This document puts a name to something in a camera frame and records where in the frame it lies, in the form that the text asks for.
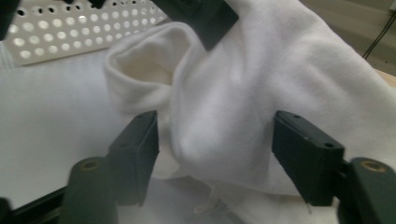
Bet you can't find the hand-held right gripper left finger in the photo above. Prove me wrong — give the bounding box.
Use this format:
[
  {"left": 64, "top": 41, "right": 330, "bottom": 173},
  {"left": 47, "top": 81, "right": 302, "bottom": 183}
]
[{"left": 106, "top": 110, "right": 161, "bottom": 208}]

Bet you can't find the black wall cable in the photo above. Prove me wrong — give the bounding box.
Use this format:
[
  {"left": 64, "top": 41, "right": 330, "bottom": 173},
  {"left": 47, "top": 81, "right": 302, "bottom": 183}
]
[{"left": 361, "top": 10, "right": 396, "bottom": 60}]

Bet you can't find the white baby shirt chick print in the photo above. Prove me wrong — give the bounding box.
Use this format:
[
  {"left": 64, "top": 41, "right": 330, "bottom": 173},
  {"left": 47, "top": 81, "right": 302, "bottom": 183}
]
[{"left": 104, "top": 0, "right": 396, "bottom": 224}]

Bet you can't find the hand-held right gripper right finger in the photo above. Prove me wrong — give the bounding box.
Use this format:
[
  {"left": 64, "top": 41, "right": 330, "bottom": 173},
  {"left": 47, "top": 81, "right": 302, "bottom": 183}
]
[{"left": 271, "top": 109, "right": 346, "bottom": 207}]

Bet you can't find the white perforated plastic basket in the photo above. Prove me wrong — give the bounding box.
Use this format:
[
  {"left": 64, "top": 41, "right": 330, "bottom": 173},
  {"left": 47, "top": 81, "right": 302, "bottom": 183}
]
[{"left": 0, "top": 0, "right": 172, "bottom": 67}]

